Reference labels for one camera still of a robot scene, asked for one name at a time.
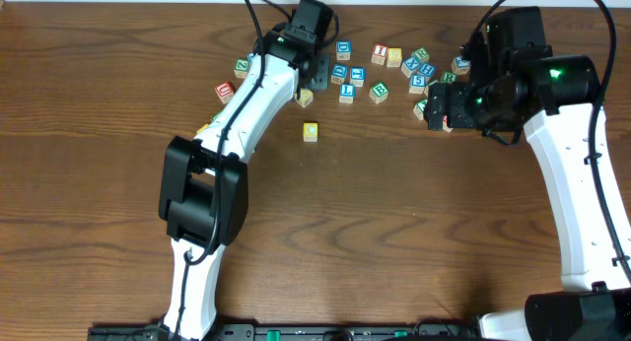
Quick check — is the yellow block top right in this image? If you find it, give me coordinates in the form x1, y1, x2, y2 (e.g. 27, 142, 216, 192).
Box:
386, 47, 402, 68

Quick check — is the green J block right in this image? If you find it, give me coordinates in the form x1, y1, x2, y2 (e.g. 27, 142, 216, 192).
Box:
413, 99, 428, 121

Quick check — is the blue 5 block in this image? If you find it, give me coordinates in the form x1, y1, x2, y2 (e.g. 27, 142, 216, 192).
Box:
409, 74, 427, 95

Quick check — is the yellow C block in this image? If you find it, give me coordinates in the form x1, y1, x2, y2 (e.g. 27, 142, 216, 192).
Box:
303, 122, 318, 143

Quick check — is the red I block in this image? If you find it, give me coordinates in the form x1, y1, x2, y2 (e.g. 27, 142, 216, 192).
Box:
371, 43, 388, 65

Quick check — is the yellow G block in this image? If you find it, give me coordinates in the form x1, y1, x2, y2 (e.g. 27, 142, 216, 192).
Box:
196, 123, 209, 134

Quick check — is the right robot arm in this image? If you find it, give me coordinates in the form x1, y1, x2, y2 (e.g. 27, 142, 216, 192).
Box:
424, 55, 630, 340

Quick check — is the green r block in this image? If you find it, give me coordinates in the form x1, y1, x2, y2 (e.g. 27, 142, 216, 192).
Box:
440, 71, 457, 83
411, 47, 430, 64

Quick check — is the blue d block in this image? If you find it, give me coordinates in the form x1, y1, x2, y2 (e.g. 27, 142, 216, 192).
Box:
335, 40, 352, 61
330, 64, 348, 85

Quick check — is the blue L block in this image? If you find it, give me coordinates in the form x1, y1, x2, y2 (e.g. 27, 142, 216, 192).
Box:
339, 84, 355, 103

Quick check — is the blue 2 block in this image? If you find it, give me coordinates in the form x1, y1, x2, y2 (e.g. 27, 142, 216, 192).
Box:
452, 56, 470, 76

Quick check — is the blue D block lower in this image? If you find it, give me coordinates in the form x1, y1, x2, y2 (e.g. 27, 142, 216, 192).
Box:
330, 64, 348, 85

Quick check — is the green B block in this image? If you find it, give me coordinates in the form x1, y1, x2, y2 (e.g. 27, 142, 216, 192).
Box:
369, 82, 389, 104

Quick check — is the blue D block upper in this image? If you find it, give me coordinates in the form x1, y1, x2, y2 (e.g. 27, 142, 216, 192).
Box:
335, 40, 352, 61

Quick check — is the blue h block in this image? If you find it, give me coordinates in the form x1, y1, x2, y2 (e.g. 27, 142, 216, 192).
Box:
349, 67, 366, 88
418, 62, 437, 81

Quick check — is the blue H block right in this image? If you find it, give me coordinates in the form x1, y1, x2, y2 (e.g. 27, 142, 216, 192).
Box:
418, 62, 437, 81

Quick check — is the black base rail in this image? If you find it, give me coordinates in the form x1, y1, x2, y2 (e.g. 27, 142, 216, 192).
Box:
87, 323, 478, 341

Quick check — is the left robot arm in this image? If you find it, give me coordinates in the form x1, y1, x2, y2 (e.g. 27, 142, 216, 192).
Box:
159, 32, 326, 340

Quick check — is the green Z block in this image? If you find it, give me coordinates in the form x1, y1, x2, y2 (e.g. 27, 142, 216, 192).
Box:
234, 58, 250, 79

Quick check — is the blue X block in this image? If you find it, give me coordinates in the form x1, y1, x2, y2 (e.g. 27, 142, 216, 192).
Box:
401, 56, 421, 78

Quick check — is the blue H block left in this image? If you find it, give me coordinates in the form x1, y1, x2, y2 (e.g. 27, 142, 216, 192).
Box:
349, 67, 366, 88

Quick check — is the red U block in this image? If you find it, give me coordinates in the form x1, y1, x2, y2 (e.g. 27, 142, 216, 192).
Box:
215, 81, 236, 104

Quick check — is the red M block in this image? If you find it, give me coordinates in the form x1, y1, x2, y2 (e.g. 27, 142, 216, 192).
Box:
443, 115, 453, 132

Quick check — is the yellow S block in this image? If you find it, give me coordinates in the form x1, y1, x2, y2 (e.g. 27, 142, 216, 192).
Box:
295, 89, 314, 108

